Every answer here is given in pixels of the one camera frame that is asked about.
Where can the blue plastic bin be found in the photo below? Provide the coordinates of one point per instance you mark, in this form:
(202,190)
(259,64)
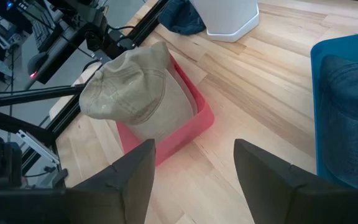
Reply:
(346,45)

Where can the dark blue baseball cap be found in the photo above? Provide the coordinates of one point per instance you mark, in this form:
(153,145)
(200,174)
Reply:
(182,15)
(350,124)

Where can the black aluminium table frame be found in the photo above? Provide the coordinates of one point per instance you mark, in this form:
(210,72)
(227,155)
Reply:
(149,18)

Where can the pink-red translucent plastic bin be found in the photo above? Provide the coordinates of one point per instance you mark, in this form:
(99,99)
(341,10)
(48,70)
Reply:
(197,121)

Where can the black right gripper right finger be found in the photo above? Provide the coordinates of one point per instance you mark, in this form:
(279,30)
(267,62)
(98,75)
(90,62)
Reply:
(284,196)

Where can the dark grey bar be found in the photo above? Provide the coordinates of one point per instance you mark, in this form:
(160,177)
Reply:
(51,59)

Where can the white hexagonal plant pot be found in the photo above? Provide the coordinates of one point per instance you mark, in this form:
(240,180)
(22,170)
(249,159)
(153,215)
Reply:
(225,18)

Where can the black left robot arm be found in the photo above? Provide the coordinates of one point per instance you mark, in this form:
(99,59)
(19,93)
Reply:
(117,43)

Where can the beige baseball cap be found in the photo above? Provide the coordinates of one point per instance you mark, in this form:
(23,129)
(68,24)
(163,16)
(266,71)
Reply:
(126,90)

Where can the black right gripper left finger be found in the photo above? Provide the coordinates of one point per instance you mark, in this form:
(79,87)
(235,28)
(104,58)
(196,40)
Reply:
(120,193)

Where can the white metal bar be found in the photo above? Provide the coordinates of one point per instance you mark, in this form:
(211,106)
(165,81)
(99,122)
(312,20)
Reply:
(37,146)

